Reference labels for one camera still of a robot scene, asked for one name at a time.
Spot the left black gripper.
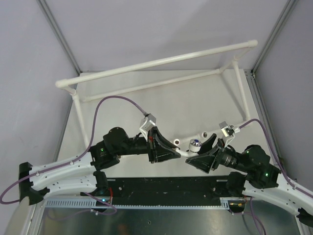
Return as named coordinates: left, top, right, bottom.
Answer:
left=115, top=126, right=180, bottom=164

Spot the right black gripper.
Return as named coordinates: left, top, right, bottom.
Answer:
left=184, top=133, right=249, bottom=173

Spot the white faucet with chrome knob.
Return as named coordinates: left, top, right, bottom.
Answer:
left=189, top=139, right=202, bottom=152

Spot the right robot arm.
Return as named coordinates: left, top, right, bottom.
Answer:
left=182, top=134, right=313, bottom=227

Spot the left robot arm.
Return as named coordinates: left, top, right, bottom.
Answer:
left=18, top=127, right=181, bottom=205

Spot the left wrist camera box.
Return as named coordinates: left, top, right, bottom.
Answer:
left=139, top=114, right=156, bottom=132

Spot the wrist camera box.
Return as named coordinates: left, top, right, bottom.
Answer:
left=139, top=114, right=156, bottom=132
left=219, top=121, right=235, bottom=140

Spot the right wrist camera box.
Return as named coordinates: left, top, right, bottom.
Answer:
left=219, top=121, right=235, bottom=140

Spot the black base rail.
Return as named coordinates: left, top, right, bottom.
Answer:
left=63, top=176, right=256, bottom=205

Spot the aluminium table frame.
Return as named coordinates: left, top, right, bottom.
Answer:
left=27, top=179, right=313, bottom=235

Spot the white PVC pipe frame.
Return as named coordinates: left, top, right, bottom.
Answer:
left=55, top=40, right=258, bottom=160

